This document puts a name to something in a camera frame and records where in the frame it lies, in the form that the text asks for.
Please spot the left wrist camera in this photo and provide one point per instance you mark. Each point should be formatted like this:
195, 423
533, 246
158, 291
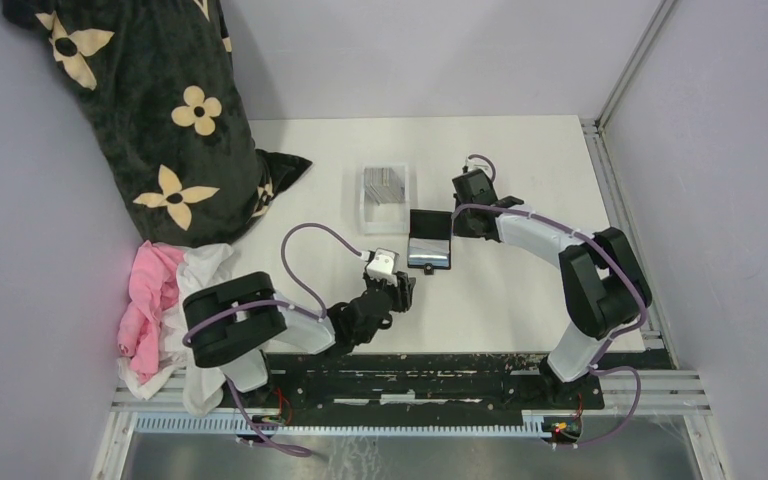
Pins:
381, 266

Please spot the pink cloth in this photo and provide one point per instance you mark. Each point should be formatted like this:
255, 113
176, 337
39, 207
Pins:
152, 289

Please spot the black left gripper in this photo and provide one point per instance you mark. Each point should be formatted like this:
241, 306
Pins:
402, 293

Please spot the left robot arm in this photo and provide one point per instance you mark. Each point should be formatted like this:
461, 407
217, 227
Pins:
229, 324

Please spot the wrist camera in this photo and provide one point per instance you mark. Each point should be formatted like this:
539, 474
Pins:
381, 266
475, 163

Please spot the clear plastic card box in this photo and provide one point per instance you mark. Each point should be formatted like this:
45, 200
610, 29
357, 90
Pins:
389, 219

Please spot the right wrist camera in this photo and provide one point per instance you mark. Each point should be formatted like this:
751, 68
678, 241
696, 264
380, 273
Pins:
475, 163

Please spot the stack of grey cards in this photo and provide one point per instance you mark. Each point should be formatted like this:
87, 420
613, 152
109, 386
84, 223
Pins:
384, 185

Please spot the white cloth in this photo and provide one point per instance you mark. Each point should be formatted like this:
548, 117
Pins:
201, 268

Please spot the aluminium frame rail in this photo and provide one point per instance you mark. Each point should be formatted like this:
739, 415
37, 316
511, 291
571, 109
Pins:
688, 423

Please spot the black card holder wallet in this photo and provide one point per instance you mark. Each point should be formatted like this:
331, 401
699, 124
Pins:
429, 240

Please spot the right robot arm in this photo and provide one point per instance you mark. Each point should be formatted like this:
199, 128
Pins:
605, 291

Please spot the black floral plush blanket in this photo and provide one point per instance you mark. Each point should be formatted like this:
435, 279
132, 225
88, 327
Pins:
155, 80

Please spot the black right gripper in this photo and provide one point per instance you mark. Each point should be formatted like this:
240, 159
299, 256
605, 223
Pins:
461, 229

